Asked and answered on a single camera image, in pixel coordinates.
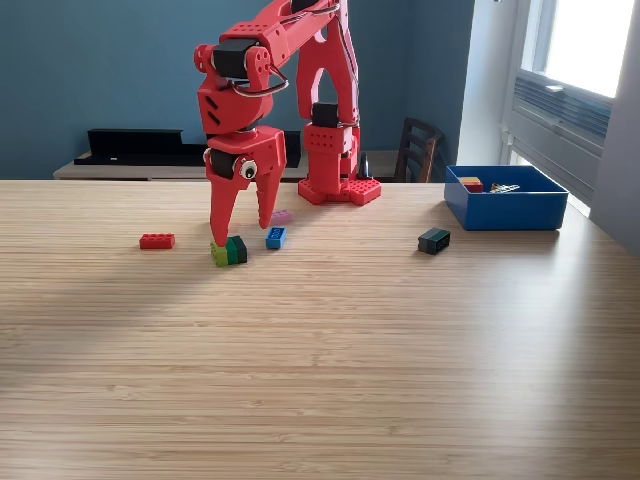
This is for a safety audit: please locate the green brick stack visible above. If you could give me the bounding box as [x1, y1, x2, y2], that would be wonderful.
[209, 234, 248, 268]

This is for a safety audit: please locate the red brick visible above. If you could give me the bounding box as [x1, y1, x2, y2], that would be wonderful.
[139, 233, 176, 251]

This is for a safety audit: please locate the blue plastic bin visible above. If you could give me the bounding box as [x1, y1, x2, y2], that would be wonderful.
[444, 165, 570, 232]

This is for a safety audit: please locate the black shelf unit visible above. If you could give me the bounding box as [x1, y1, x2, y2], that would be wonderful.
[73, 128, 303, 169]

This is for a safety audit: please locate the pale wooden sideboard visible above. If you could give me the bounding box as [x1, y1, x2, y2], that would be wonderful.
[53, 149, 401, 183]

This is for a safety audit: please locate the dark wooden chair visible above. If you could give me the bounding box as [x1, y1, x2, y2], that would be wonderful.
[393, 117, 445, 184]

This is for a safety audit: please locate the dark green brick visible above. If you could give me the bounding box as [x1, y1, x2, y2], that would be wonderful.
[417, 228, 451, 256]

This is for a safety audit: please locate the grey wall heater unit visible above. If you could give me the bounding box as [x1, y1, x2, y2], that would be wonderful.
[502, 69, 614, 201]

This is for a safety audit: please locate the white window frame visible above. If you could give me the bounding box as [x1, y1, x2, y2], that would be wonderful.
[519, 0, 636, 100]

